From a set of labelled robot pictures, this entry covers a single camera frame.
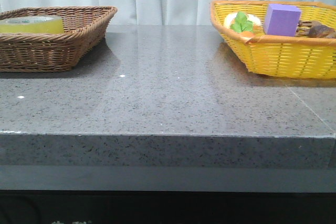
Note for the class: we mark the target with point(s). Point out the yellow tape roll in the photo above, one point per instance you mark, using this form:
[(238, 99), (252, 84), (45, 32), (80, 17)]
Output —
[(33, 24)]

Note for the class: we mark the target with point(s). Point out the orange carrot toy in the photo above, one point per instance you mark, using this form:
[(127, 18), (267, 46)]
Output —
[(247, 34)]

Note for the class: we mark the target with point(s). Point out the green leaf toy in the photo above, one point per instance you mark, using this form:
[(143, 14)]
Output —
[(241, 23)]

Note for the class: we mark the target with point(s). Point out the brown wicker basket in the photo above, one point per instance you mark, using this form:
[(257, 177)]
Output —
[(85, 27)]

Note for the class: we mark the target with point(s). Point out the yellow woven basket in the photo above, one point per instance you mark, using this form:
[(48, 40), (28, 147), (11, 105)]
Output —
[(277, 56)]

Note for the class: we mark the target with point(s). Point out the purple foam block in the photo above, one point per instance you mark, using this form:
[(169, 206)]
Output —
[(281, 20)]

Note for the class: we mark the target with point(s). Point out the brown animal toy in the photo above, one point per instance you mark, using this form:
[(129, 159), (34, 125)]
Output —
[(314, 29)]

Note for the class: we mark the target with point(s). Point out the white ring toy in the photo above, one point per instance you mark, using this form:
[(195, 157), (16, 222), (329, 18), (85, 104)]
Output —
[(229, 19)]

